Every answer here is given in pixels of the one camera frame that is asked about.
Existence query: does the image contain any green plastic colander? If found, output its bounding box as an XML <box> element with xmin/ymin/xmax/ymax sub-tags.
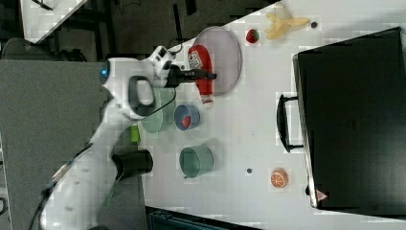
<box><xmin>142</xmin><ymin>88</ymin><xmax>175</xmax><ymax>133</ymax></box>

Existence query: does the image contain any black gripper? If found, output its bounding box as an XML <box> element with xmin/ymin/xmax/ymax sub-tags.
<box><xmin>166</xmin><ymin>65</ymin><xmax>216</xmax><ymax>88</ymax></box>

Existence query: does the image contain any grey round plate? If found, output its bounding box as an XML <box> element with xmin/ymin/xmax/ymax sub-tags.
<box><xmin>193</xmin><ymin>26</ymin><xmax>242</xmax><ymax>96</ymax></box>

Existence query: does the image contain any green mug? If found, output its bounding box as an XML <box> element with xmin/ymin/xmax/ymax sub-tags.
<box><xmin>179</xmin><ymin>145</ymin><xmax>214</xmax><ymax>178</ymax></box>

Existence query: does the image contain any blue small bowl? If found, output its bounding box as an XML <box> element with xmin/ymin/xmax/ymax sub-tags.
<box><xmin>174</xmin><ymin>104</ymin><xmax>200</xmax><ymax>130</ymax></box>

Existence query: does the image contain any red plush ketchup bottle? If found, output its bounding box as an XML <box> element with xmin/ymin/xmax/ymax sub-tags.
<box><xmin>188</xmin><ymin>44</ymin><xmax>214</xmax><ymax>109</ymax></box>

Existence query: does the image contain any green squeeze bottle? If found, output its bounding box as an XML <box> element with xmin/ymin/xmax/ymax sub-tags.
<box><xmin>130</xmin><ymin>125</ymin><xmax>141</xmax><ymax>143</ymax></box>

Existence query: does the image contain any peeled toy banana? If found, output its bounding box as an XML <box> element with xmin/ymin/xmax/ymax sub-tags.
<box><xmin>264</xmin><ymin>2</ymin><xmax>310</xmax><ymax>40</ymax></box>

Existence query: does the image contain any red toy strawberry on table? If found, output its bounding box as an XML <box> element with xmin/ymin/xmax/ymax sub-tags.
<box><xmin>245</xmin><ymin>29</ymin><xmax>259</xmax><ymax>44</ymax></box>

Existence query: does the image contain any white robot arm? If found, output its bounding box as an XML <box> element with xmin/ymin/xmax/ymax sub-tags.
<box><xmin>38</xmin><ymin>46</ymin><xmax>216</xmax><ymax>230</ymax></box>

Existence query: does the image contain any red toy strawberry in bowl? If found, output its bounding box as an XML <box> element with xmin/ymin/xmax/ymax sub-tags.
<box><xmin>182</xmin><ymin>116</ymin><xmax>192</xmax><ymax>127</ymax></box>

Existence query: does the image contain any black cylindrical cup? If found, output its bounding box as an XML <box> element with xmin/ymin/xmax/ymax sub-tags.
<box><xmin>112</xmin><ymin>149</ymin><xmax>153</xmax><ymax>180</ymax></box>

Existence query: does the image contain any white side table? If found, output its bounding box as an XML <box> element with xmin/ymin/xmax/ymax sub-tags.
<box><xmin>19</xmin><ymin>0</ymin><xmax>89</xmax><ymax>43</ymax></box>

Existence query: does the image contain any orange slice toy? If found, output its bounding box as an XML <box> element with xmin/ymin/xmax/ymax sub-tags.
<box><xmin>270</xmin><ymin>169</ymin><xmax>289</xmax><ymax>189</ymax></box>

